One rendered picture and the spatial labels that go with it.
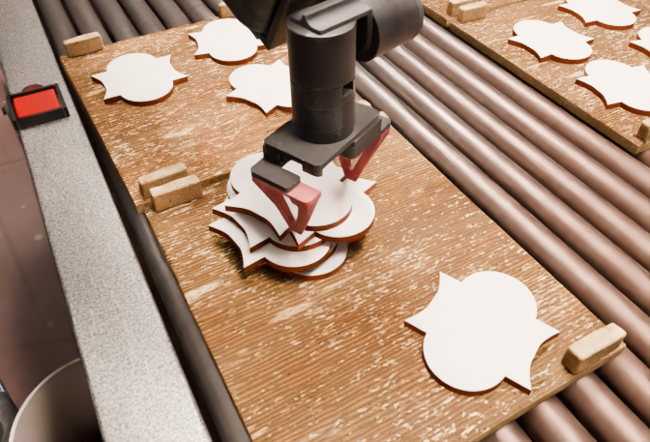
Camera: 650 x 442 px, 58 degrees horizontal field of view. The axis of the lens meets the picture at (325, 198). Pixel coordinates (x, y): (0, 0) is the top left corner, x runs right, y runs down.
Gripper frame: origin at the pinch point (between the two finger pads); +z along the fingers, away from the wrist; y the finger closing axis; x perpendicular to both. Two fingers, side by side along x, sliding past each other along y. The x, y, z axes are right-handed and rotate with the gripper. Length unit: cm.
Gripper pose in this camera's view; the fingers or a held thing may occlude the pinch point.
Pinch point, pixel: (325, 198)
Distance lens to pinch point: 60.1
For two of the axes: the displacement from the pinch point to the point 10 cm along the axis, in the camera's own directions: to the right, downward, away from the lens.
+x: -8.1, -3.9, 4.4
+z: 0.2, 7.4, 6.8
